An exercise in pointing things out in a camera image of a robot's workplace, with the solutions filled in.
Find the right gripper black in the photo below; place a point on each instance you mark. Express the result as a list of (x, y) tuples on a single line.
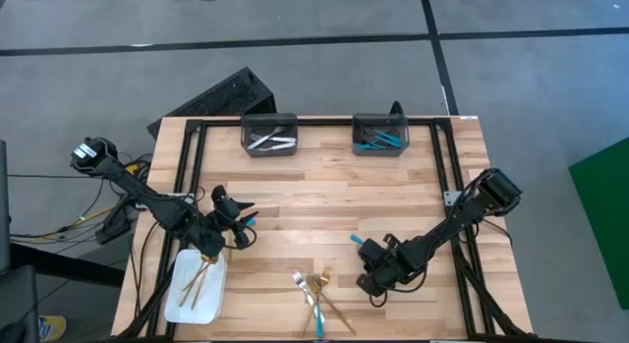
[(385, 262)]

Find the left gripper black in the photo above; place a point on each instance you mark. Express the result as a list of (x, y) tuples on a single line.
[(226, 215)]

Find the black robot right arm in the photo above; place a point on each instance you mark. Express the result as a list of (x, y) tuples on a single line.
[(452, 225)]

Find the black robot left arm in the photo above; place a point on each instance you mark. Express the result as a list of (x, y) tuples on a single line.
[(147, 200)]

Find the dark grey plastic bin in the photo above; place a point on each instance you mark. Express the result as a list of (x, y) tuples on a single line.
[(357, 152), (245, 151)]

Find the grey mounting plate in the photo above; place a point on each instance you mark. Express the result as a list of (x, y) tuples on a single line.
[(451, 199)]

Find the white rectangular tray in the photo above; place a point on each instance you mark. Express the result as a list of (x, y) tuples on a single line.
[(196, 311)]

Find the small black stand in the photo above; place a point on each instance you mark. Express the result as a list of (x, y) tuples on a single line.
[(397, 109)]

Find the black floor tape strip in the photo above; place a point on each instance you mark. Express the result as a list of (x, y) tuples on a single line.
[(437, 53), (196, 43)]

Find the green floor panel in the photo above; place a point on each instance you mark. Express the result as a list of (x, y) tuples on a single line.
[(604, 220)]

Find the yellow blue bag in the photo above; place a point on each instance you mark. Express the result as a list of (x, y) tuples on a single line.
[(51, 328)]

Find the black furniture edge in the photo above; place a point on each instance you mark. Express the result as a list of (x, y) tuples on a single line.
[(4, 210)]

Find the black aluminium table frame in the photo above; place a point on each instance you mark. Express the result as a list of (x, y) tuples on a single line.
[(319, 122)]

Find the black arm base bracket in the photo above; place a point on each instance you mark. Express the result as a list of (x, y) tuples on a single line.
[(115, 222)]

